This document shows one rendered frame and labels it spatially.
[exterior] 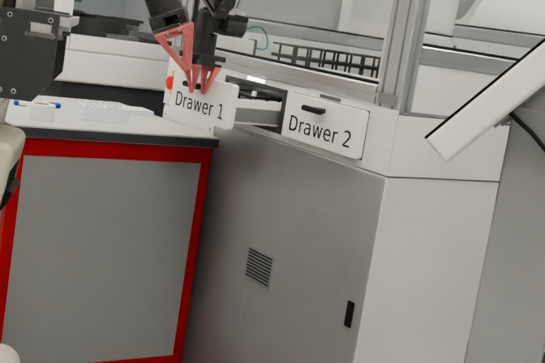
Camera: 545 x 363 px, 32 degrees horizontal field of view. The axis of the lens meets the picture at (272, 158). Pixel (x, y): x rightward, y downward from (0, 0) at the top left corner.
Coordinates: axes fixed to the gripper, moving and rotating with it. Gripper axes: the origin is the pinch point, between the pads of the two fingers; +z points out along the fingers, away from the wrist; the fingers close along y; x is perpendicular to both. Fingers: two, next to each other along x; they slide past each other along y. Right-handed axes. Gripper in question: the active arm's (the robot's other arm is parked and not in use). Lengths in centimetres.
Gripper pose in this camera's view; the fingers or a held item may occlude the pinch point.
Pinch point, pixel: (197, 90)
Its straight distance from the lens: 236.5
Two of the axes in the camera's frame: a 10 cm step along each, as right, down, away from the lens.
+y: 8.0, 0.4, 5.9
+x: -5.7, -2.1, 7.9
